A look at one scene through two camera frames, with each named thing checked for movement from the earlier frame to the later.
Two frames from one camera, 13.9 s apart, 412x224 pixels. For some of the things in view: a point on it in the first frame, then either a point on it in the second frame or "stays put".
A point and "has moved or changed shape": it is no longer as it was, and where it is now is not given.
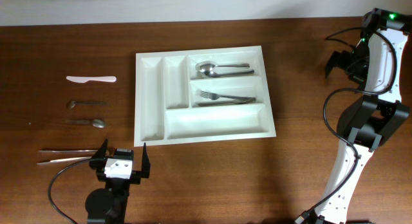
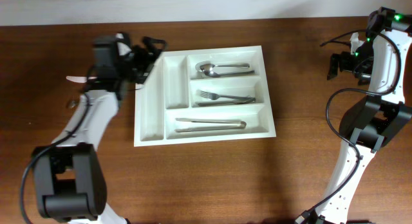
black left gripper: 96,163 → 141,52
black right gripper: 336,60 stays put
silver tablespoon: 211,74 stays put
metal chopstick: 69,151 has moved or changed shape
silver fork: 215,96 stays put
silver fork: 228,103 stays put
